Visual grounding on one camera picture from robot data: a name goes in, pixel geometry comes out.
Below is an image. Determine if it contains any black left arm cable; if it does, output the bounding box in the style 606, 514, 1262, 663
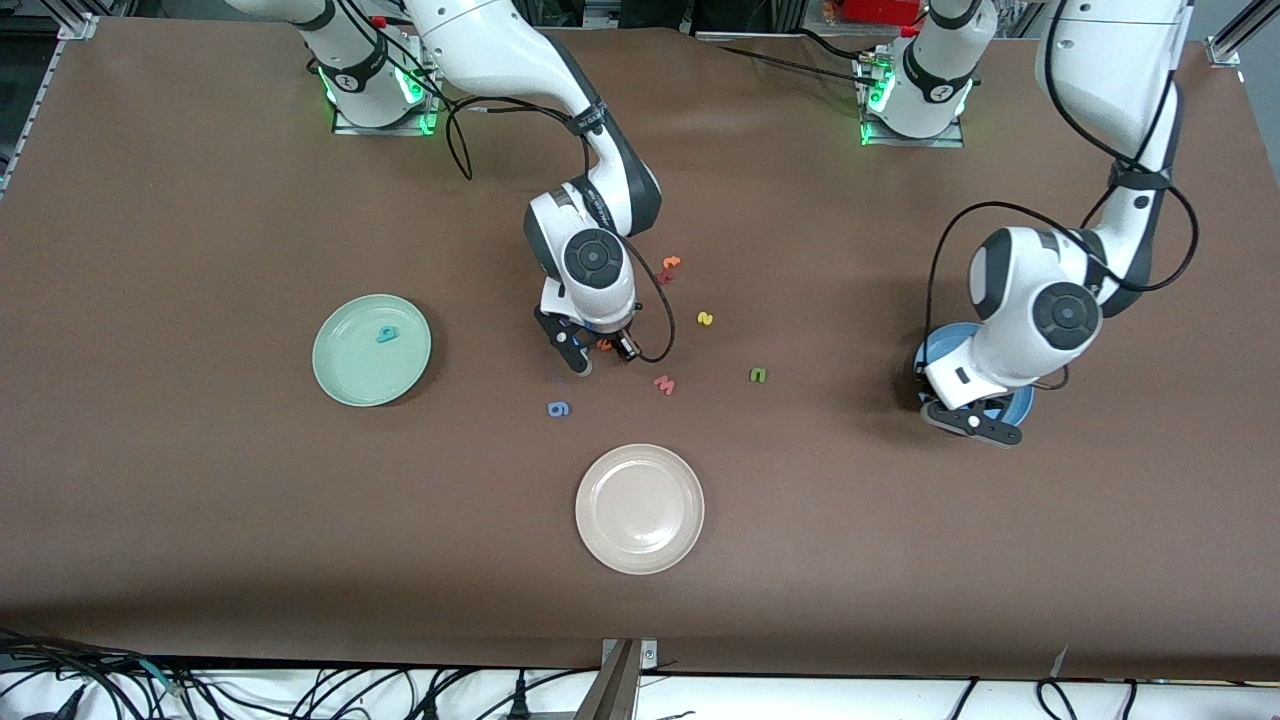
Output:
925, 0, 1199, 341

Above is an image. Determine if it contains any green round plate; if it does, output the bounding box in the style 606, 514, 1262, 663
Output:
312, 293, 433, 408

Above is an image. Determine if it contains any aluminium table edge rail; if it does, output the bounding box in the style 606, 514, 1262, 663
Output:
0, 38, 63, 196

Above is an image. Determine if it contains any aluminium post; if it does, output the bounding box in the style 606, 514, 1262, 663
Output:
575, 638, 659, 720

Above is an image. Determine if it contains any black looped floor cable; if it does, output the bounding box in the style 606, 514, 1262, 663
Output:
1035, 676, 1079, 720

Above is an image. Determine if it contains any aluminium frame profile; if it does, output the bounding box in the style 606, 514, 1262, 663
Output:
1205, 0, 1280, 67

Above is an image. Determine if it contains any thin black table cable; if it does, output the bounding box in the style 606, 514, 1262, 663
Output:
695, 28, 873, 86

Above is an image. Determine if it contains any blue round plate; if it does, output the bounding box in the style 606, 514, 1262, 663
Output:
915, 321, 1036, 439

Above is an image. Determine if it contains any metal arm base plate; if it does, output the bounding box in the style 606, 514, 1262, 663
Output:
333, 40, 441, 136
855, 45, 966, 149

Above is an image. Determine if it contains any beige round plate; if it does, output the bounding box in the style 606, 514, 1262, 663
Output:
575, 443, 706, 576

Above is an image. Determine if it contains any red box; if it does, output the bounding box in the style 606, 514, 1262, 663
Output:
840, 0, 921, 26

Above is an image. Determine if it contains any thick black floor cable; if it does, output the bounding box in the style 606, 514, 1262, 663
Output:
0, 628, 131, 673

